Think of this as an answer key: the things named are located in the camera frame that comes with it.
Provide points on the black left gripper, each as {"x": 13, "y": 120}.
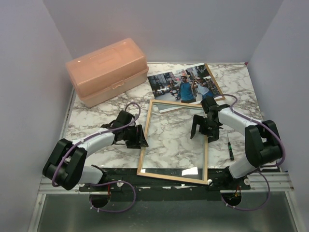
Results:
{"x": 139, "y": 138}

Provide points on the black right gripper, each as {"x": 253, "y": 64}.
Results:
{"x": 213, "y": 134}

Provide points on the blue wooden picture frame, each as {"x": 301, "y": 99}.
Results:
{"x": 173, "y": 154}

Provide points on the photo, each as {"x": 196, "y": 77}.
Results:
{"x": 185, "y": 85}

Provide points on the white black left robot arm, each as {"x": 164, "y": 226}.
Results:
{"x": 66, "y": 165}

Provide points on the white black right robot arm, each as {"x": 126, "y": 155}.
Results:
{"x": 262, "y": 141}

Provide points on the green black screwdriver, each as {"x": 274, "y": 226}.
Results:
{"x": 230, "y": 150}

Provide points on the pink plastic storage box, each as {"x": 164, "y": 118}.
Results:
{"x": 108, "y": 72}

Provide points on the aluminium front rail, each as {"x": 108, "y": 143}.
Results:
{"x": 267, "y": 180}

